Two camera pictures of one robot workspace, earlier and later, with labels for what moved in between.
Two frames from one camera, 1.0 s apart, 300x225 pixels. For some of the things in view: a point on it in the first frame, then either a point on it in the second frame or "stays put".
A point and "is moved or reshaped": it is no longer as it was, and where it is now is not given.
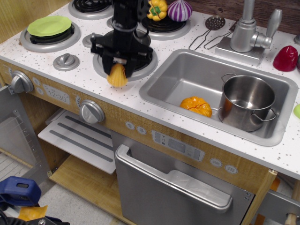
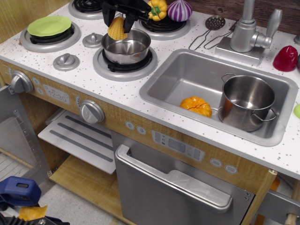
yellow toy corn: x=116 y=77 is moved or reshaped
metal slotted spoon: x=213 y=23 stays put
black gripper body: x=106 y=45 → x=141 y=8
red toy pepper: x=286 y=59 stays put
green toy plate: x=48 y=25 stays put
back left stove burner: x=91 y=10 stays put
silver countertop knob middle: x=86 y=41 stays put
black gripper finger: x=132 y=64 → x=130 y=19
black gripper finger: x=107 y=63 → x=108 y=15
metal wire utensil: x=214 y=42 stays put
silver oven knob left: x=21 y=82 stays put
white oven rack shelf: x=92 y=143 stays put
